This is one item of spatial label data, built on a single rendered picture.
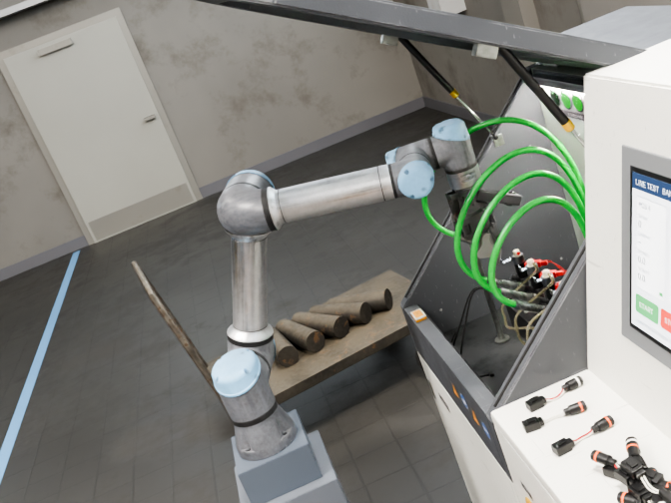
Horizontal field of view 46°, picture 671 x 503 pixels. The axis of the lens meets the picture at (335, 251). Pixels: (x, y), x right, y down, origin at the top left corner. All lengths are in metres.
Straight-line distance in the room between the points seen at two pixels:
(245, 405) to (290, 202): 0.50
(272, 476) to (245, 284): 0.46
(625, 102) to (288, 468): 1.11
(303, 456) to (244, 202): 0.63
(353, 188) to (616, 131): 0.55
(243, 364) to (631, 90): 1.03
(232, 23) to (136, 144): 1.64
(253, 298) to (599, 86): 0.93
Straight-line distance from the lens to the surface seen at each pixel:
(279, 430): 1.91
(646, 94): 1.34
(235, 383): 1.84
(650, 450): 1.45
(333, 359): 3.48
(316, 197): 1.66
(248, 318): 1.93
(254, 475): 1.92
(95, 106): 8.73
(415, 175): 1.63
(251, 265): 1.87
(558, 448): 1.47
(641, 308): 1.44
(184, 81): 8.73
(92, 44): 8.69
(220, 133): 8.80
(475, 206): 1.84
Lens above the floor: 1.89
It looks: 19 degrees down
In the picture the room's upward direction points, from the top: 21 degrees counter-clockwise
